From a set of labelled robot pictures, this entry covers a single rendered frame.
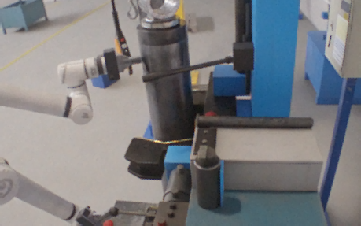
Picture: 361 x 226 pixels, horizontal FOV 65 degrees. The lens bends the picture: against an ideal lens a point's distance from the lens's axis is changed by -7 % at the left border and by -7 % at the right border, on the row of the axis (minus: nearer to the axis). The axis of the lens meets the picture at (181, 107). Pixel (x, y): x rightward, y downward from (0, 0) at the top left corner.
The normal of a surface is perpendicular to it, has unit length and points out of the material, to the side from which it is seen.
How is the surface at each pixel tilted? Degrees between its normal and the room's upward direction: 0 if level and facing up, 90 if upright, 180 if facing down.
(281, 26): 90
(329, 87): 90
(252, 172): 90
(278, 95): 90
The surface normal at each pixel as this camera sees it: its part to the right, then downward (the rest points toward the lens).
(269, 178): -0.15, 0.51
